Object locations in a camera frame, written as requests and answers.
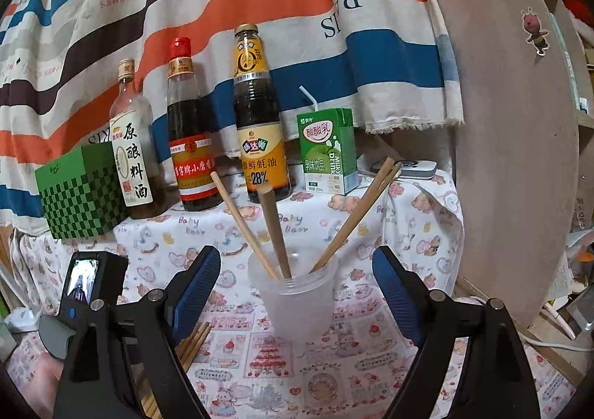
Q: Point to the cartoon character sticker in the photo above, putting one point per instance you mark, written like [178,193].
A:
[536,31]

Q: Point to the translucent plastic cup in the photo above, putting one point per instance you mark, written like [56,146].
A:
[292,307]

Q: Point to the dark sauce bottle yellow label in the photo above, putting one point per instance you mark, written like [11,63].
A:
[260,154]

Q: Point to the clear cooking wine bottle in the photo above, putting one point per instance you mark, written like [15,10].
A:
[134,159]

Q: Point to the white drinking straw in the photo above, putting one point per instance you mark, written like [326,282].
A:
[308,97]

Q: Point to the slender wooden chopstick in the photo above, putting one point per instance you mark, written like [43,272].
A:
[361,200]
[276,238]
[241,224]
[387,182]

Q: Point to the bunch of wooden chopsticks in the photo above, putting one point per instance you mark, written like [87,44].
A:
[195,344]

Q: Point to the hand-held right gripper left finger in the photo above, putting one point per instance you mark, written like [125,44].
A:
[199,289]

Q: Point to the dark oil bottle red cap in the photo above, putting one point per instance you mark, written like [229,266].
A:
[192,154]

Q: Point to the printed bear tablecloth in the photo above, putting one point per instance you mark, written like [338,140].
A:
[362,368]

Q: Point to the white plastic case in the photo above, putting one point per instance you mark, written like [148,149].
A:
[417,168]

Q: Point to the round wooden board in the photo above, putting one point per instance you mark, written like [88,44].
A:
[501,145]

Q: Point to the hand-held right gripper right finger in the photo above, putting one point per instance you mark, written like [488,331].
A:
[397,293]

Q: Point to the green checkered box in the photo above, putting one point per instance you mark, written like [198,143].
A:
[79,200]

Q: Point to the grey box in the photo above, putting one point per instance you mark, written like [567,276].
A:
[582,307]

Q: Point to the green milk carton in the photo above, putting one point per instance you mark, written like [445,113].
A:
[325,149]

